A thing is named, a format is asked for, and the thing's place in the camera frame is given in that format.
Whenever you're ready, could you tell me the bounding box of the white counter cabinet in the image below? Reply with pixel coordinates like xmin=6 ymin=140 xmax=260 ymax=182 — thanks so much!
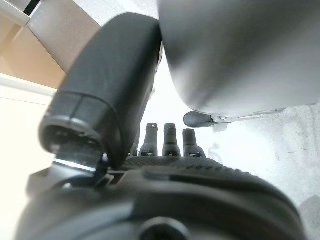
xmin=0 ymin=0 xmax=118 ymax=91

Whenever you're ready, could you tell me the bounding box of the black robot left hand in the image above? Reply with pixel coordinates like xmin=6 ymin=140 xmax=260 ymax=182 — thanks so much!
xmin=14 ymin=12 xmax=310 ymax=240

